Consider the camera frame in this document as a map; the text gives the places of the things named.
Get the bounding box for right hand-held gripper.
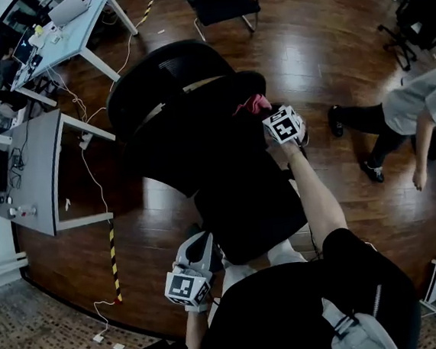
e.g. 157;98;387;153
260;102;311;148

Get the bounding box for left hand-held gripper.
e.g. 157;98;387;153
159;229;222;316

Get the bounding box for pink cloth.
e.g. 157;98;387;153
231;92;273;118

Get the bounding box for person's left forearm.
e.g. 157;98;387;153
181;309;212;349

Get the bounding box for person's right forearm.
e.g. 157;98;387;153
276;137;350;248

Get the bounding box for grey shoulder bag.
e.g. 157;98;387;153
320;290;402;349

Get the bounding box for black chair armrest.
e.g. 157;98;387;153
186;221;210;246

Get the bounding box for black chair seat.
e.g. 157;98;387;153
189;150;312;269

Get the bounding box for yellow black striped floor strip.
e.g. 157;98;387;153
106;220;124;305
132;0;161;25

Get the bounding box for person's light trousers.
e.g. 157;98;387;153
217;238;310;297

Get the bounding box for person's black shirt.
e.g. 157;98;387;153
199;221;426;349

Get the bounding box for black mesh chair headrest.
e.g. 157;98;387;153
100;36;241;143

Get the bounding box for black visitor chair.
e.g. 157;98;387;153
179;0;265;44

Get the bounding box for white power strip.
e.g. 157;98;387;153
77;131;95;150

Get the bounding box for black swivel office chair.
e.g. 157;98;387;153
374;0;436;74

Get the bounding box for grey desk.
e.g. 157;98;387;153
0;102;127;242

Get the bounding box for pale blue table white legs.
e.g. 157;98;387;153
1;0;146;114

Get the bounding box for silver laptop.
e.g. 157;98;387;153
47;0;92;28

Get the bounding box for white cable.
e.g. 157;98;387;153
48;58;140;129
80;146;111;216
93;298;119;336

